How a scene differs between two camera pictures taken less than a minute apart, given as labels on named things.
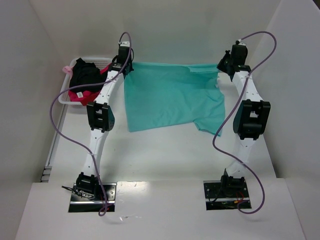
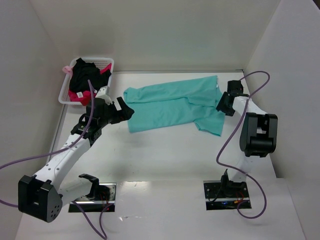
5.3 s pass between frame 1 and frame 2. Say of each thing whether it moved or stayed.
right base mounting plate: stayed
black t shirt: stayed
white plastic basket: stayed
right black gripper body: moved
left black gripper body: moved
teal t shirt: moved
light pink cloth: stayed
